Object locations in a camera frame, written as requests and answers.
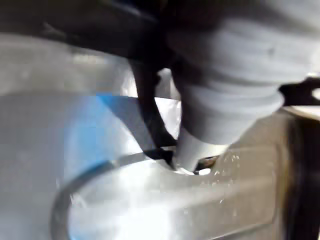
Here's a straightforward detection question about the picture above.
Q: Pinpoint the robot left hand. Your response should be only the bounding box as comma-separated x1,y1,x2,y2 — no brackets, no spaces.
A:
0,0,320,176

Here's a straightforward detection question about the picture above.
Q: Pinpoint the black plastic housing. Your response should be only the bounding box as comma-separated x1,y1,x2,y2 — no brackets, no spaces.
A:
278,76,320,106

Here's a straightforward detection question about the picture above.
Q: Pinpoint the silver robot leg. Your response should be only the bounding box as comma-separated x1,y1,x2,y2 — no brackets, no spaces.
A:
51,107,296,240

